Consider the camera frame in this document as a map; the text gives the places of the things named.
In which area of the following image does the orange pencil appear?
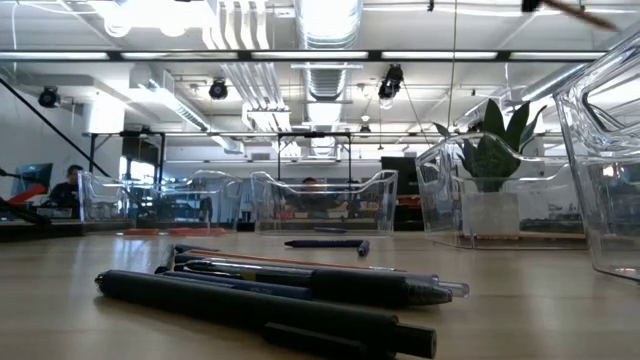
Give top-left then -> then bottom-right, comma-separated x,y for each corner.
472,231 -> 587,241
185,248 -> 404,274
541,0 -> 620,33

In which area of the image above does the clear plastic bin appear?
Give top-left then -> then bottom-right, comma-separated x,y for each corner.
77,169 -> 245,236
552,29 -> 640,282
249,168 -> 400,237
414,130 -> 591,251

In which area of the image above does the green succulent in white pot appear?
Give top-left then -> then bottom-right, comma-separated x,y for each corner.
432,97 -> 549,237

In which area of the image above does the clear barrel gel pen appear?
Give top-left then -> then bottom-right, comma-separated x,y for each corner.
172,253 -> 471,300
182,259 -> 455,309

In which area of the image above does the blue pen white print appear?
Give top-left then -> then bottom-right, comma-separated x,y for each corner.
158,270 -> 314,302

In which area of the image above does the black pen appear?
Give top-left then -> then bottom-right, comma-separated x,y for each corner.
93,269 -> 439,360

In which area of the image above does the black diagonal strut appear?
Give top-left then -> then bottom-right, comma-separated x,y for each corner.
0,77 -> 114,179

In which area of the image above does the monitor with blue screen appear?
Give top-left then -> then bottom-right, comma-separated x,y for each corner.
13,162 -> 54,201

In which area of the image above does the red bar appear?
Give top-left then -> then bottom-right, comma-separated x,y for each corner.
7,183 -> 51,206

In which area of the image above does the thin hanging cord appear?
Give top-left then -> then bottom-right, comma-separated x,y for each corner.
447,0 -> 459,131

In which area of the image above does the black hanging camera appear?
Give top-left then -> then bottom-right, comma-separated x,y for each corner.
377,63 -> 405,101
208,78 -> 230,101

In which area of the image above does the silver ventilation duct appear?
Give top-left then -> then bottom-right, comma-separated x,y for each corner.
293,0 -> 365,102

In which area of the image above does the black background rig frame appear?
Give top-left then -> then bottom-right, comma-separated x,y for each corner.
88,129 -> 167,187

